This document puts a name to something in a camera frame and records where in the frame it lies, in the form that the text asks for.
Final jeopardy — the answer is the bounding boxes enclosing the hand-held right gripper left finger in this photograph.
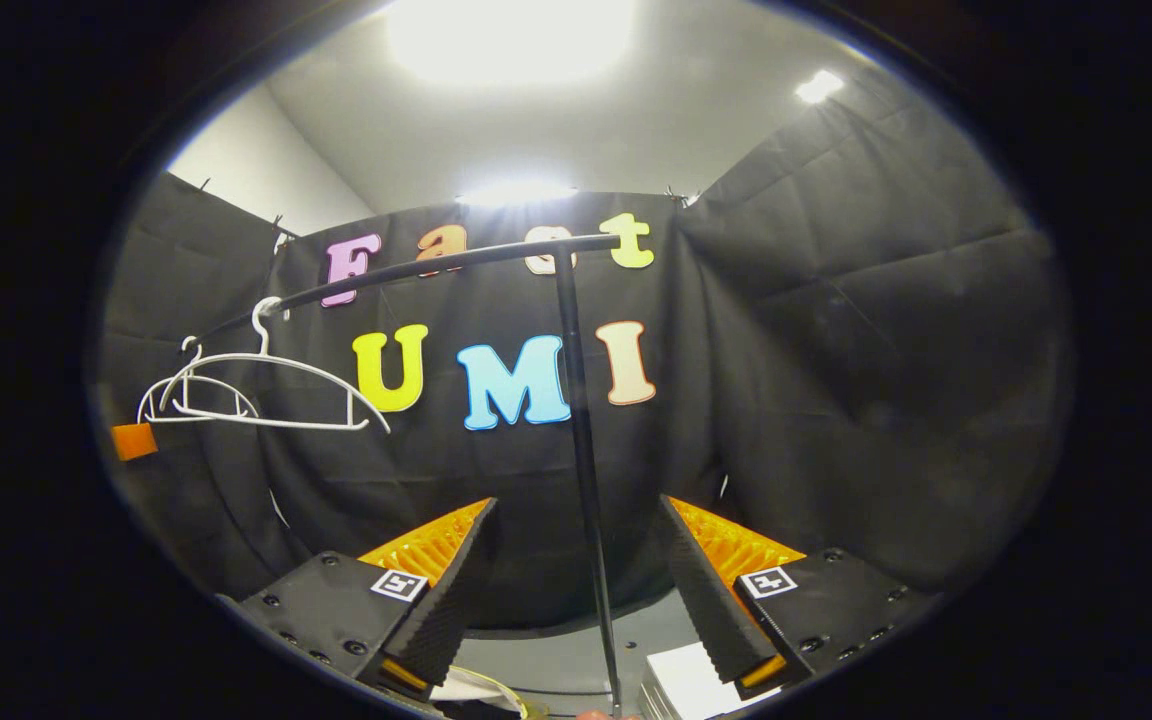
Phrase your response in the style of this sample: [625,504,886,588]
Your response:
[221,497,497,698]

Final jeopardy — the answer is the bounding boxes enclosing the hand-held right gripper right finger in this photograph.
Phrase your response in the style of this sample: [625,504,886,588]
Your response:
[661,493,937,686]

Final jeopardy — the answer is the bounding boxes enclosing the white plastic hanger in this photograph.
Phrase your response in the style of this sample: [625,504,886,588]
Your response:
[136,335,262,426]
[158,296,392,434]

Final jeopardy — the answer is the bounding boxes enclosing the black metal clothes rack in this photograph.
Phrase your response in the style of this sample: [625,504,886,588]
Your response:
[191,232,629,719]

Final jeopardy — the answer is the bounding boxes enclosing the white box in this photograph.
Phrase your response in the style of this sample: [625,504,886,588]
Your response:
[641,643,782,720]

